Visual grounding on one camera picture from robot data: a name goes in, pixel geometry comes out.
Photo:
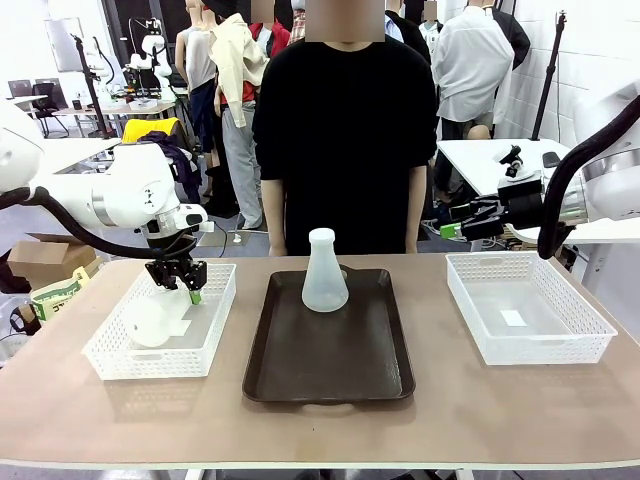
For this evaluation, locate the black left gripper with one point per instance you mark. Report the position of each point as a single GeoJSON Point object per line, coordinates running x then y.
{"type": "Point", "coordinates": [170, 247]}

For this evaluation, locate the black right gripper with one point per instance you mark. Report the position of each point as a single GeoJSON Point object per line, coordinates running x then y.
{"type": "Point", "coordinates": [522, 200]}

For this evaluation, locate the translucent white Erlenmeyer flask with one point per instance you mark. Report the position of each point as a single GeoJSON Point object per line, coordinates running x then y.
{"type": "Point", "coordinates": [152, 322]}
{"type": "Point", "coordinates": [324, 285]}

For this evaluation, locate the person's left forearm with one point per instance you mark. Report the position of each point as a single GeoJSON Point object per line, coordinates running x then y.
{"type": "Point", "coordinates": [416, 210]}

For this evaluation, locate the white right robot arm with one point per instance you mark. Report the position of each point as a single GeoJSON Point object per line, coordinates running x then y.
{"type": "Point", "coordinates": [607, 125]}

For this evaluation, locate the person's right forearm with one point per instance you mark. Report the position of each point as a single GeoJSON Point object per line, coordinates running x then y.
{"type": "Point", "coordinates": [273, 215]}

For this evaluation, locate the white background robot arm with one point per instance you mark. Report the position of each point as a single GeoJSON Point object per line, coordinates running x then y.
{"type": "Point", "coordinates": [150, 50]}

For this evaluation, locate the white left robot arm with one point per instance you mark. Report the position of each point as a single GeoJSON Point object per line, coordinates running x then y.
{"type": "Point", "coordinates": [130, 190]}

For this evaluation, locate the white paper label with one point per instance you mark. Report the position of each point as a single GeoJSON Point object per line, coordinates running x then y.
{"type": "Point", "coordinates": [514, 318]}
{"type": "Point", "coordinates": [181, 326]}

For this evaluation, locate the white side table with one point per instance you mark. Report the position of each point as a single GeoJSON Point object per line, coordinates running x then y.
{"type": "Point", "coordinates": [475, 160]}

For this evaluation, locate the white perforated plastic basket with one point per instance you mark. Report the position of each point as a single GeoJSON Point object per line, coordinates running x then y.
{"type": "Point", "coordinates": [545, 345]}
{"type": "Point", "coordinates": [150, 360]}

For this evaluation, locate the black device on side table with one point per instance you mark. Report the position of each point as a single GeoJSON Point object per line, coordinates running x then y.
{"type": "Point", "coordinates": [551, 159]}

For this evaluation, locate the dark purple cloth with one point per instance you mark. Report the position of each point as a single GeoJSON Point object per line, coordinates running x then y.
{"type": "Point", "coordinates": [182, 165]}

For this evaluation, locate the green and white bag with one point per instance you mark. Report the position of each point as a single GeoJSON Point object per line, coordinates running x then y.
{"type": "Point", "coordinates": [55, 300]}

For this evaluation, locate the brown cardboard box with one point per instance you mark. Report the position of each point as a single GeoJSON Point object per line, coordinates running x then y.
{"type": "Point", "coordinates": [50, 257]}

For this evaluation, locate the black tripod stand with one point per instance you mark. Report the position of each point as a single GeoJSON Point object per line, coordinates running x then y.
{"type": "Point", "coordinates": [547, 80]}
{"type": "Point", "coordinates": [90, 85]}

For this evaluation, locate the yellow cloth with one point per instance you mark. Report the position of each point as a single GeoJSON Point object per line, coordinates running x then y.
{"type": "Point", "coordinates": [150, 127]}

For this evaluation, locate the mannequin in white shirt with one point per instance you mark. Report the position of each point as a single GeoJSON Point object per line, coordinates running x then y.
{"type": "Point", "coordinates": [472, 65]}

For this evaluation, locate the person in black shirt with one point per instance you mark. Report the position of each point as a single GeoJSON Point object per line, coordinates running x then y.
{"type": "Point", "coordinates": [345, 140]}

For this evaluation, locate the dark brown serving tray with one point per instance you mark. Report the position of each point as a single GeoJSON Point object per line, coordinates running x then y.
{"type": "Point", "coordinates": [325, 360]}

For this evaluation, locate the mannequin with beige jacket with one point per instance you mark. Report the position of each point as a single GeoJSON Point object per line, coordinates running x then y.
{"type": "Point", "coordinates": [237, 75]}

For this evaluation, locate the black office chair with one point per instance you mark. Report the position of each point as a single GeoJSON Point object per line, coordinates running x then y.
{"type": "Point", "coordinates": [47, 107]}

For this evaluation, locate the mannequin in white tank top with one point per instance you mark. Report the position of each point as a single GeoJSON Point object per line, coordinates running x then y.
{"type": "Point", "coordinates": [197, 60]}

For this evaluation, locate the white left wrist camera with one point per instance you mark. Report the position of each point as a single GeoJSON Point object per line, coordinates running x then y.
{"type": "Point", "coordinates": [196, 218]}

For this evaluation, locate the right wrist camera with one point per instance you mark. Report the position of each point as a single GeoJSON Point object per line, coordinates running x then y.
{"type": "Point", "coordinates": [512, 162]}

